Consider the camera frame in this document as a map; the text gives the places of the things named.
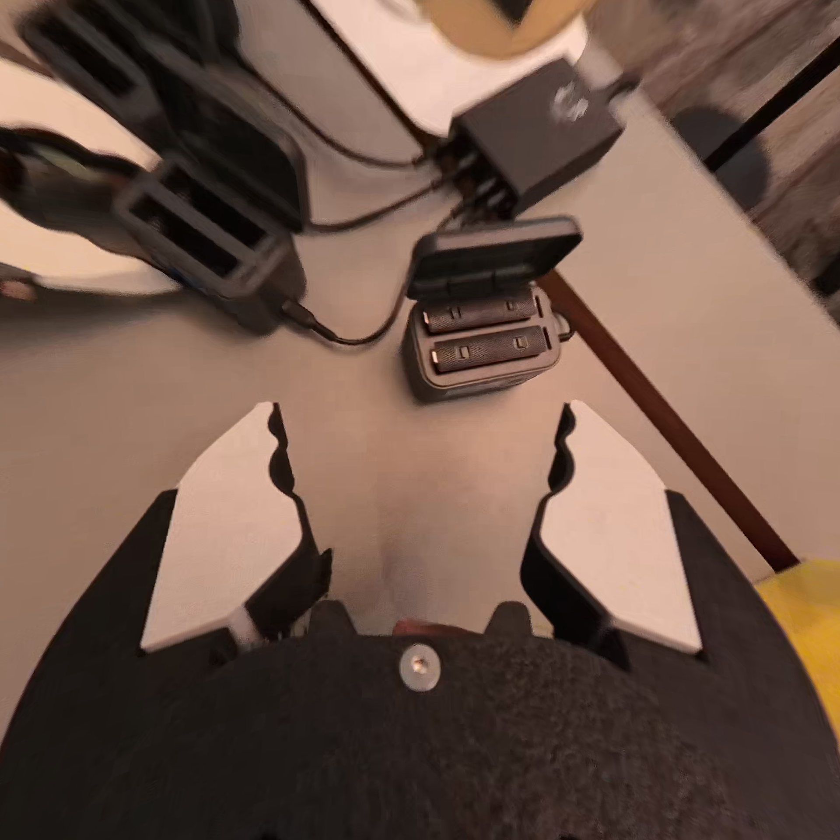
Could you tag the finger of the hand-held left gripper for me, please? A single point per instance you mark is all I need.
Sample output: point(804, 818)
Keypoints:
point(79, 256)
point(65, 105)

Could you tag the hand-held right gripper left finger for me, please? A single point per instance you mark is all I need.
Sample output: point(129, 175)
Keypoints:
point(223, 538)

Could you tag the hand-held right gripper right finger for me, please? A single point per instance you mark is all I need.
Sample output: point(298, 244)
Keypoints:
point(617, 538)

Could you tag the black battery charging case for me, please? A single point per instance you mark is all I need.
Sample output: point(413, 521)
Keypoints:
point(197, 229)
point(79, 59)
point(499, 243)

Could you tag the yellow plastic bin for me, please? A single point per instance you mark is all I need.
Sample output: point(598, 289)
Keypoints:
point(807, 610)

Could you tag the black battery red edge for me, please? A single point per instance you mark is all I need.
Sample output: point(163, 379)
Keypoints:
point(479, 315)
point(489, 351)

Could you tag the black multiport charger hub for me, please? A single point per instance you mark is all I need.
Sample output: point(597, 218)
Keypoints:
point(538, 131)

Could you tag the instruction sheet on wooden stand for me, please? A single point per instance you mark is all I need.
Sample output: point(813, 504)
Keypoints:
point(499, 26)

